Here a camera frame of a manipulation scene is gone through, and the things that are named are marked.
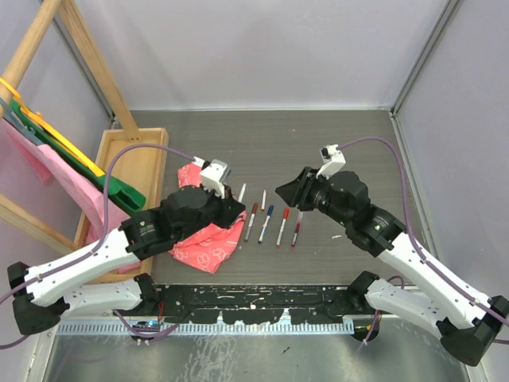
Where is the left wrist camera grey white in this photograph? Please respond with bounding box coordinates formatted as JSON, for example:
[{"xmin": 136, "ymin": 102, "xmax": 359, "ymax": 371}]
[{"xmin": 200, "ymin": 159, "xmax": 231, "ymax": 199}]

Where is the white pen crosswise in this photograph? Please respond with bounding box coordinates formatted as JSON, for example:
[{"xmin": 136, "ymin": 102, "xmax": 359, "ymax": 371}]
[{"xmin": 238, "ymin": 183, "xmax": 247, "ymax": 202}]

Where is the wooden clothes rack frame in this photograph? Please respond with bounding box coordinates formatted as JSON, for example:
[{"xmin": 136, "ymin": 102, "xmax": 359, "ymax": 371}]
[{"xmin": 1, "ymin": 0, "xmax": 141, "ymax": 255}]

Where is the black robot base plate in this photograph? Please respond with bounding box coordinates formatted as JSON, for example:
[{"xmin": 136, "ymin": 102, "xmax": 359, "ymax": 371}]
[{"xmin": 121, "ymin": 284, "xmax": 375, "ymax": 325}]

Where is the short white pen red tip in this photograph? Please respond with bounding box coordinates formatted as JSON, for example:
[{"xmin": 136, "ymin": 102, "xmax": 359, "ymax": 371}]
[{"xmin": 276, "ymin": 208, "xmax": 289, "ymax": 249}]

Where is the dark red capped pen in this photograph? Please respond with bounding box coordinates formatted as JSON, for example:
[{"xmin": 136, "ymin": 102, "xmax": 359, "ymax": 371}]
[{"xmin": 290, "ymin": 211, "xmax": 304, "ymax": 250}]

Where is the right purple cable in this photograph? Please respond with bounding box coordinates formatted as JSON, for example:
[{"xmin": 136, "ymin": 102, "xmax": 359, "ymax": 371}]
[{"xmin": 337, "ymin": 137, "xmax": 509, "ymax": 345}]

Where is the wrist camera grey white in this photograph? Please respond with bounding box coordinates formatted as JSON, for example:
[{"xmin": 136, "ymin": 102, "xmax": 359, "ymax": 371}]
[
  {"xmin": 317, "ymin": 144, "xmax": 346, "ymax": 179},
  {"xmin": 200, "ymin": 159, "xmax": 231, "ymax": 199}
]

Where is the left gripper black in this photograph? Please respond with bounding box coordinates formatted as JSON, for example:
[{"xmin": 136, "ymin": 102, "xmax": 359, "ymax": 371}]
[{"xmin": 176, "ymin": 182, "xmax": 244, "ymax": 242}]

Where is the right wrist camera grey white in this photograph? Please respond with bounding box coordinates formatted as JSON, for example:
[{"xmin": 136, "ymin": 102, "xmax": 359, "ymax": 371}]
[{"xmin": 317, "ymin": 144, "xmax": 346, "ymax": 179}]

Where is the aluminium corner profile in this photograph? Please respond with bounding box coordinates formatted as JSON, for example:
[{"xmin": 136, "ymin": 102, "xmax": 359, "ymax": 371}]
[
  {"xmin": 390, "ymin": 0, "xmax": 463, "ymax": 118},
  {"xmin": 53, "ymin": 1, "xmax": 116, "ymax": 130}
]

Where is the green garment on hanger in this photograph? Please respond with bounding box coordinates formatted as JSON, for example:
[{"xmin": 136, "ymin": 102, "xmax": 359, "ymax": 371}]
[{"xmin": 10, "ymin": 99, "xmax": 146, "ymax": 216}]

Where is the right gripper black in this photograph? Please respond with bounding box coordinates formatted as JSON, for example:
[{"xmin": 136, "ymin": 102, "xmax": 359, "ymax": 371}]
[{"xmin": 275, "ymin": 166, "xmax": 351, "ymax": 227}]

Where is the slotted cable duct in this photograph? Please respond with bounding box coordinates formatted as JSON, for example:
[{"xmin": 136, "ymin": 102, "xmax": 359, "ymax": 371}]
[{"xmin": 56, "ymin": 319, "xmax": 355, "ymax": 336}]

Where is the pink garment on hanger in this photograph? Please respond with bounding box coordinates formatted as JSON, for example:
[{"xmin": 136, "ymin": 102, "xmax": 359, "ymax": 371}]
[{"xmin": 0, "ymin": 119, "xmax": 144, "ymax": 275}]

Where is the coral patterned cloth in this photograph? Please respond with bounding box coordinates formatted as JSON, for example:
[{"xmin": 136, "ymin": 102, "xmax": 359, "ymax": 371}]
[{"xmin": 169, "ymin": 162, "xmax": 247, "ymax": 275}]

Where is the wooden rack base tray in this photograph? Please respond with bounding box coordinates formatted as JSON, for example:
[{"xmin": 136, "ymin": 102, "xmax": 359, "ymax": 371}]
[{"xmin": 92, "ymin": 130, "xmax": 166, "ymax": 283}]

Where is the yellow hanger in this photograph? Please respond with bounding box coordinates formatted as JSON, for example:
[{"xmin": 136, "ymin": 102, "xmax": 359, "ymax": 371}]
[{"xmin": 1, "ymin": 78, "xmax": 105, "ymax": 177}]

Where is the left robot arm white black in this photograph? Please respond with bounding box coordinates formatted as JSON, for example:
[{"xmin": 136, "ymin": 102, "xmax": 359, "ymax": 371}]
[{"xmin": 7, "ymin": 185, "xmax": 246, "ymax": 336}]

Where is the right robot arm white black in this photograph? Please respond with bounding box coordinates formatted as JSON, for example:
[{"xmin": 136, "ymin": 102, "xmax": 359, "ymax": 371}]
[{"xmin": 275, "ymin": 167, "xmax": 508, "ymax": 366}]

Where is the white pen brown cap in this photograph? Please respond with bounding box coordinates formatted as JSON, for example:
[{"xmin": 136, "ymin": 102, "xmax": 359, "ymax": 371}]
[{"xmin": 244, "ymin": 203, "xmax": 258, "ymax": 243}]

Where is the aluminium corner profile right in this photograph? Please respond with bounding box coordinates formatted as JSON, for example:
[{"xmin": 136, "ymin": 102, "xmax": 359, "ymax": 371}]
[{"xmin": 390, "ymin": 0, "xmax": 463, "ymax": 118}]

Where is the grey-blue hanger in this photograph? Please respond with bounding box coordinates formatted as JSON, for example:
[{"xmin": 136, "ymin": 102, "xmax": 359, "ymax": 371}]
[{"xmin": 0, "ymin": 99, "xmax": 43, "ymax": 146}]

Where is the aluminium corner profile left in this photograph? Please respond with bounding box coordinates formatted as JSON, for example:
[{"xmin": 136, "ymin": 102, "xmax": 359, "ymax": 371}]
[{"xmin": 53, "ymin": 1, "xmax": 116, "ymax": 130}]

